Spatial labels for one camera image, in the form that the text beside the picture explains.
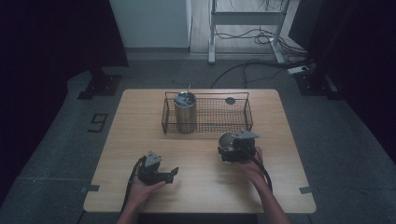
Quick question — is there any white metal desk frame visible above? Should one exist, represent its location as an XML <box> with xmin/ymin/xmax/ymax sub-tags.
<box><xmin>207</xmin><ymin>0</ymin><xmax>293</xmax><ymax>65</ymax></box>

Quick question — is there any person's left hand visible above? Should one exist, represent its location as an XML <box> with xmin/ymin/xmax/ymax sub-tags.
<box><xmin>126</xmin><ymin>179</ymin><xmax>168</xmax><ymax>214</ymax></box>

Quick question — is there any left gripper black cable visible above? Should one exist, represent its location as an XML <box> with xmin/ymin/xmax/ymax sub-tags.
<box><xmin>120</xmin><ymin>155</ymin><xmax>148</xmax><ymax>217</ymax></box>

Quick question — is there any tangle of black floor cables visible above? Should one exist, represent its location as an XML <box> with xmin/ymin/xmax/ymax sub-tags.
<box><xmin>214</xmin><ymin>0</ymin><xmax>309</xmax><ymax>58</ymax></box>

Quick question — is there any white power strip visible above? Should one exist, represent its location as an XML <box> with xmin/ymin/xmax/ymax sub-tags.
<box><xmin>287</xmin><ymin>64</ymin><xmax>310</xmax><ymax>76</ymax></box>

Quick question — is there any white cabinet panel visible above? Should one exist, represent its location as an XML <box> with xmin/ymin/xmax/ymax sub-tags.
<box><xmin>108</xmin><ymin>0</ymin><xmax>193</xmax><ymax>49</ymax></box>

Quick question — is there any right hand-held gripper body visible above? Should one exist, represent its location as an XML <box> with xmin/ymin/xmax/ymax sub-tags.
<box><xmin>231</xmin><ymin>129</ymin><xmax>261</xmax><ymax>163</ymax></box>

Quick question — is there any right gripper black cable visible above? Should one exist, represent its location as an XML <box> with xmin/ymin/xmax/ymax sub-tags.
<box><xmin>244</xmin><ymin>148</ymin><xmax>275</xmax><ymax>194</ymax></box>

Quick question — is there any person's right hand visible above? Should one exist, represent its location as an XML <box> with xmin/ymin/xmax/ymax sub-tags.
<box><xmin>236</xmin><ymin>146</ymin><xmax>266</xmax><ymax>189</ymax></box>

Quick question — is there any long black floor cable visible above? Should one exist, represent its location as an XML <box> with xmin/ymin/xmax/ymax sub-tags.
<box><xmin>209</xmin><ymin>58</ymin><xmax>314</xmax><ymax>90</ymax></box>

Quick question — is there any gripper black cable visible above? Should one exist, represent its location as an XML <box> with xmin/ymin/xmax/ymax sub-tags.
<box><xmin>244</xmin><ymin>148</ymin><xmax>275</xmax><ymax>194</ymax></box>
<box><xmin>120</xmin><ymin>155</ymin><xmax>148</xmax><ymax>217</ymax></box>

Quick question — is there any dark curtain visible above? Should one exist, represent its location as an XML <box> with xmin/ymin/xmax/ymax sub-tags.
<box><xmin>288</xmin><ymin>0</ymin><xmax>396</xmax><ymax>157</ymax></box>
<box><xmin>0</xmin><ymin>0</ymin><xmax>130</xmax><ymax>200</ymax></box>

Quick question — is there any steel tumbler with lid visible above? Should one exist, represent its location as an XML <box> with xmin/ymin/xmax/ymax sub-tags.
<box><xmin>173</xmin><ymin>91</ymin><xmax>198</xmax><ymax>134</ymax></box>

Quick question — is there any black stand base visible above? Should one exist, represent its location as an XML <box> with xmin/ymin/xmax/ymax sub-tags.
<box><xmin>293</xmin><ymin>69</ymin><xmax>344</xmax><ymax>101</ymax></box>
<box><xmin>77</xmin><ymin>66</ymin><xmax>123</xmax><ymax>101</ymax></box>

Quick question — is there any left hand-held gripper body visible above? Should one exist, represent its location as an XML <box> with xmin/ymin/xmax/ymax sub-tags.
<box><xmin>135</xmin><ymin>150</ymin><xmax>164</xmax><ymax>187</ymax></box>

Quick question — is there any brown wire mesh basket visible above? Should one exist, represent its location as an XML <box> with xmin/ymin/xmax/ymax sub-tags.
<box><xmin>161</xmin><ymin>91</ymin><xmax>254</xmax><ymax>135</ymax></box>

